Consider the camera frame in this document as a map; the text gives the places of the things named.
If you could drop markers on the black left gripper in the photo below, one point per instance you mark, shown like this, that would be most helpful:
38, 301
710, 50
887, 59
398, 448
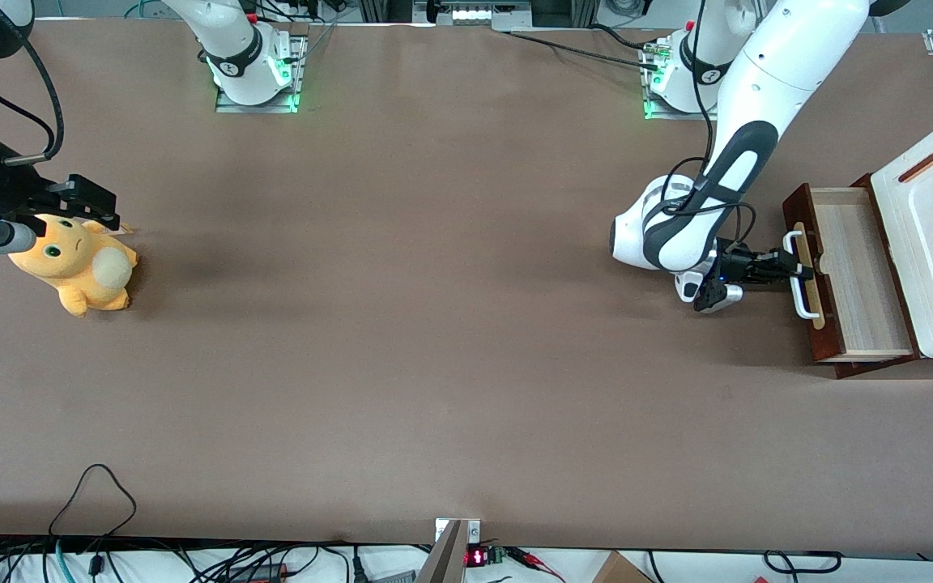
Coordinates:
738, 265

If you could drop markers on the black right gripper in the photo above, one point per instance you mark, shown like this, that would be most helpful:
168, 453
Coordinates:
5, 193

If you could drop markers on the brown wooden drawer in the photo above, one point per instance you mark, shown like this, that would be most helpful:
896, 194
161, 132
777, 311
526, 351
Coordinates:
863, 283

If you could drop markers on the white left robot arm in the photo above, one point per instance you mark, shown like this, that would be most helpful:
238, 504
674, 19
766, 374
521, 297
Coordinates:
790, 48

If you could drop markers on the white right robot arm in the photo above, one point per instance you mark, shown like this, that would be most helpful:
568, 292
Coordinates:
240, 48

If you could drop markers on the orange plush toy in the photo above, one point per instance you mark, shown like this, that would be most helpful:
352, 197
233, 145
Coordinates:
78, 263

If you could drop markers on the brown cardboard box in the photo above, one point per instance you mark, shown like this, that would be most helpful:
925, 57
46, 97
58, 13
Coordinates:
620, 570

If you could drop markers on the white power strip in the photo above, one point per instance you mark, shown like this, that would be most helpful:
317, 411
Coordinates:
483, 14

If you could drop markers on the black power adapter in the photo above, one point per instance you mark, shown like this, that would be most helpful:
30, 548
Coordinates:
260, 573

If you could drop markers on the red digit display board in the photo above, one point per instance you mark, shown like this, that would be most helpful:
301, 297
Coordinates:
483, 556

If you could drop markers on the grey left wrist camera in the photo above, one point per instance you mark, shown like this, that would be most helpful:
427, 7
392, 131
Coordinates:
709, 293

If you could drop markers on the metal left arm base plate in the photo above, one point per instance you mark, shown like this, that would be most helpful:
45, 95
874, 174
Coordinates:
649, 109

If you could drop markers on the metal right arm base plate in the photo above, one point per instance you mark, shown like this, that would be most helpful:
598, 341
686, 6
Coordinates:
298, 73

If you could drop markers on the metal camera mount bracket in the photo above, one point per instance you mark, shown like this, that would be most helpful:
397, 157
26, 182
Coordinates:
450, 551

